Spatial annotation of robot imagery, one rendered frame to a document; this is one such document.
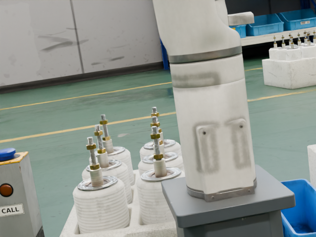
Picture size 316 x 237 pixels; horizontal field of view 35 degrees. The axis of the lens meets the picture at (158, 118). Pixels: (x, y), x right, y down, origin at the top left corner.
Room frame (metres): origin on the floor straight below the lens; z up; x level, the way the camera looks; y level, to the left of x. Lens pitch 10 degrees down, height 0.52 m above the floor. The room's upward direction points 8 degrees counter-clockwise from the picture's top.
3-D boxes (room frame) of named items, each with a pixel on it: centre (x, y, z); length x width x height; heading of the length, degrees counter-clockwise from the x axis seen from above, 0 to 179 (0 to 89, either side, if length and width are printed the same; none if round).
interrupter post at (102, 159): (1.01, 0.13, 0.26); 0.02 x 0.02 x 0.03
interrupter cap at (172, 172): (0.89, 0.01, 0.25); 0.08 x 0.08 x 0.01
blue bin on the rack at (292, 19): (5.87, -1.75, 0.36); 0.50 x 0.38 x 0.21; 7
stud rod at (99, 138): (1.01, 0.13, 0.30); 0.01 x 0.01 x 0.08
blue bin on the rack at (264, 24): (5.80, -1.32, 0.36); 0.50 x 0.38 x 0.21; 7
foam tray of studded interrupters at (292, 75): (3.39, -1.02, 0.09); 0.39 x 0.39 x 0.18; 13
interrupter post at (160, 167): (0.89, 0.01, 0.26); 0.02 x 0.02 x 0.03
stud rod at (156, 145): (0.89, 0.01, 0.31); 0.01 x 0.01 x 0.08
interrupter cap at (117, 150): (1.13, 0.12, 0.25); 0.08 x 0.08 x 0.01
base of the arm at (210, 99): (0.63, -0.07, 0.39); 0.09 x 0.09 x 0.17; 6
